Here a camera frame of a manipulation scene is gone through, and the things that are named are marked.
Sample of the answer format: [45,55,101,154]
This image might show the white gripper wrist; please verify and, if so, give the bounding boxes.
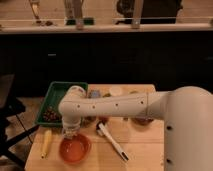
[62,118,81,138]

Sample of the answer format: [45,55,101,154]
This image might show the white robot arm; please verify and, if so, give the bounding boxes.
[58,86,213,171]

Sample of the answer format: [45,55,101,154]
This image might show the red bowl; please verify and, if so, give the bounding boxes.
[59,134,91,165]

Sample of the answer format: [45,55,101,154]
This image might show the small brown bowl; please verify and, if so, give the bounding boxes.
[132,118,154,126]

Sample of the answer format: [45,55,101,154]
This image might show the yellow corn cob toy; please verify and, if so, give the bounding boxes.
[41,129,52,158]

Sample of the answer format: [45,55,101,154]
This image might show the green plastic tray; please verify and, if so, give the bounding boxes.
[35,81,88,127]

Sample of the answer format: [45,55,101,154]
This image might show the blue grey object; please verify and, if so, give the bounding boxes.
[88,90,101,98]

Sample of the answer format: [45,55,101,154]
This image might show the white cup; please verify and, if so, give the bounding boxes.
[109,86,123,97]

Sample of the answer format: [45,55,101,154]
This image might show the black chair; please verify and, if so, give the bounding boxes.
[0,74,38,168]

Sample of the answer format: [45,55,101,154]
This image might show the black cabinet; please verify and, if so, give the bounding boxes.
[0,31,213,96]

